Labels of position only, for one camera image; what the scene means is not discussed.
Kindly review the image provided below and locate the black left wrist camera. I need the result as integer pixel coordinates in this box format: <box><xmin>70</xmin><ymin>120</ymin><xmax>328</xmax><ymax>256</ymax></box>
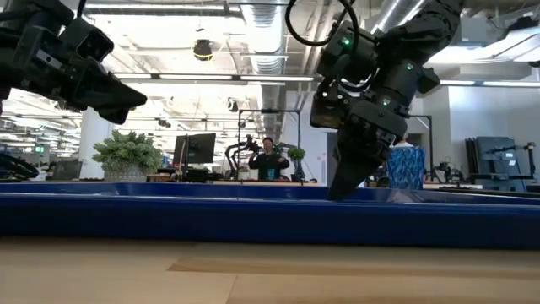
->
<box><xmin>57</xmin><ymin>16</ymin><xmax>116</xmax><ymax>64</ymax></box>

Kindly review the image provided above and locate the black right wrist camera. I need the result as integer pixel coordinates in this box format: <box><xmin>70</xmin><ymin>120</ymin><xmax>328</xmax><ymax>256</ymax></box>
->
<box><xmin>316</xmin><ymin>20</ymin><xmax>379</xmax><ymax>84</ymax></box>

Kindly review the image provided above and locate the dark laptop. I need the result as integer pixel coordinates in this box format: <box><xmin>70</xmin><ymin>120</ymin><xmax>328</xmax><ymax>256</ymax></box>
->
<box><xmin>51</xmin><ymin>160</ymin><xmax>84</xmax><ymax>182</ymax></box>

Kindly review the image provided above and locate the black metal rig frame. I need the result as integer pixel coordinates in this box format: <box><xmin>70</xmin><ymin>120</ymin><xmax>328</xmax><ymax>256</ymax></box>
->
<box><xmin>236</xmin><ymin>108</ymin><xmax>302</xmax><ymax>183</ymax></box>
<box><xmin>409</xmin><ymin>114</ymin><xmax>434</xmax><ymax>182</ymax></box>

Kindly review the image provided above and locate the black round ceiling fixture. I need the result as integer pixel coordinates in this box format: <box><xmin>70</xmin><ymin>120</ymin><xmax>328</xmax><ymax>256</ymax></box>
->
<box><xmin>192</xmin><ymin>38</ymin><xmax>213</xmax><ymax>62</ymax></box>

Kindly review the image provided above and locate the green potted plant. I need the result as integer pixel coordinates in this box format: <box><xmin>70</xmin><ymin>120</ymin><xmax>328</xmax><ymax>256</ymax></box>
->
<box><xmin>92</xmin><ymin>129</ymin><xmax>164</xmax><ymax>183</ymax></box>

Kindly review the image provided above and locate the blue plastic tray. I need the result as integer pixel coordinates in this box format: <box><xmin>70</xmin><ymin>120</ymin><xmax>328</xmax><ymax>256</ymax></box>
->
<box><xmin>0</xmin><ymin>182</ymin><xmax>540</xmax><ymax>249</ymax></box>

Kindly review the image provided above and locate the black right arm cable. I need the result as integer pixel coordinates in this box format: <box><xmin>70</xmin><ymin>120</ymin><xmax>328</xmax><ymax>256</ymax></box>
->
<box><xmin>284</xmin><ymin>0</ymin><xmax>360</xmax><ymax>48</ymax></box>

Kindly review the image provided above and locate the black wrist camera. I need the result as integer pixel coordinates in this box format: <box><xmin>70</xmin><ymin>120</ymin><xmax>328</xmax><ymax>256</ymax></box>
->
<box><xmin>57</xmin><ymin>16</ymin><xmax>116</xmax><ymax>64</ymax></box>
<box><xmin>316</xmin><ymin>20</ymin><xmax>379</xmax><ymax>84</ymax></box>

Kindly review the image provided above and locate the black computer monitor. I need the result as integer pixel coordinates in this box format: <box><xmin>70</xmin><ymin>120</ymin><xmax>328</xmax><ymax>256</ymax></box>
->
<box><xmin>172</xmin><ymin>132</ymin><xmax>218</xmax><ymax>166</ymax></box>

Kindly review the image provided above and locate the black curved object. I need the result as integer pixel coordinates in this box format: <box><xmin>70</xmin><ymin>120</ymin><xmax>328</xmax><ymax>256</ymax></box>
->
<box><xmin>0</xmin><ymin>151</ymin><xmax>41</xmax><ymax>181</ymax></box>

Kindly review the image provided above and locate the silver ventilation duct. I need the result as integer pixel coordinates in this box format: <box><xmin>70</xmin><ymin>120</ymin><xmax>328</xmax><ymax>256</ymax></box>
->
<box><xmin>239</xmin><ymin>0</ymin><xmax>293</xmax><ymax>77</ymax></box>

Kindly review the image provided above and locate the blue patterned translucent cup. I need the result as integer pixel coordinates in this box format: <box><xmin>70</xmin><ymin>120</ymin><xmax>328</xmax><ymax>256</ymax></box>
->
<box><xmin>386</xmin><ymin>146</ymin><xmax>427</xmax><ymax>191</ymax></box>

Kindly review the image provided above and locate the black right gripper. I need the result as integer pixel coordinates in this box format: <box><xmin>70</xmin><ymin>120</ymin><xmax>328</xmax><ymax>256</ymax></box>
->
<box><xmin>310</xmin><ymin>83</ymin><xmax>409</xmax><ymax>202</ymax></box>

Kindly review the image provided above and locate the ceiling light strip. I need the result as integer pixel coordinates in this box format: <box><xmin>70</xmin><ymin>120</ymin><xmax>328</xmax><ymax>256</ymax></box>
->
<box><xmin>113</xmin><ymin>73</ymin><xmax>316</xmax><ymax>83</ymax></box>
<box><xmin>440</xmin><ymin>79</ymin><xmax>540</xmax><ymax>88</ymax></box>

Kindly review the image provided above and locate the dark equipment rack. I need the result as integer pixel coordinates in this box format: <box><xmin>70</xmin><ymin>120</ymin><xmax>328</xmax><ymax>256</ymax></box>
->
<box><xmin>464</xmin><ymin>135</ymin><xmax>537</xmax><ymax>193</ymax></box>

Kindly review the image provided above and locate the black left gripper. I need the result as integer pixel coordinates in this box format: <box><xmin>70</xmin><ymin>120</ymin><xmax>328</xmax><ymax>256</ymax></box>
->
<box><xmin>0</xmin><ymin>0</ymin><xmax>149</xmax><ymax>125</ymax></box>

